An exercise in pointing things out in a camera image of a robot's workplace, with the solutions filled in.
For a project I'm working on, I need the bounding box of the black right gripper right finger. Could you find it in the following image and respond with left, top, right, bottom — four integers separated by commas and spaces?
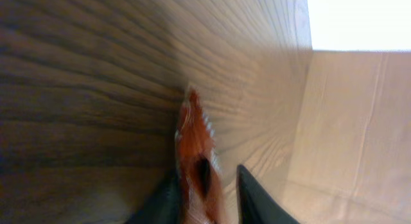
236, 164, 299, 224

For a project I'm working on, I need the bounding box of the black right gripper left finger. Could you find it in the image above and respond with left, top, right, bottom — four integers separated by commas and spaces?
125, 171, 182, 224

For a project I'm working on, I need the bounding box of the red chocolate bar wrapper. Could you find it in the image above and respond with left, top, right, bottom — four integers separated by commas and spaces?
175, 88, 227, 224

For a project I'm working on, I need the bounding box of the brown cardboard box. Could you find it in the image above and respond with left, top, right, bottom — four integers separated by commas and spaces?
281, 52, 410, 223

